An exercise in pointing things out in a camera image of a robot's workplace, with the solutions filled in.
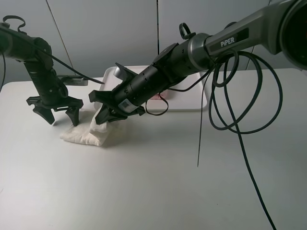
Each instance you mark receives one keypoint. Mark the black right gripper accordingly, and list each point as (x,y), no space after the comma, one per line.
(116,104)

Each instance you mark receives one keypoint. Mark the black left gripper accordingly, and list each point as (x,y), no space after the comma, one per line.
(43,109)

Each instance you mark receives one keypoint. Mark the cream white towel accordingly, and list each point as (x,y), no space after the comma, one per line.
(89,133)

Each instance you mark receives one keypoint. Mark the pink towel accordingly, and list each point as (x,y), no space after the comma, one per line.
(160,96)

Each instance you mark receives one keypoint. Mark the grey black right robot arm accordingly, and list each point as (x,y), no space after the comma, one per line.
(281,27)

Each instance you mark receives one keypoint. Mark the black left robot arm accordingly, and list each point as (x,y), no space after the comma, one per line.
(35,53)

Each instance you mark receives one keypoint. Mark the white rectangular plastic tray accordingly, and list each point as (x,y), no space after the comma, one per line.
(178,101)

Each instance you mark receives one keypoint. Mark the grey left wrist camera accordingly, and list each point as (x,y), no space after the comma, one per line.
(72,80)

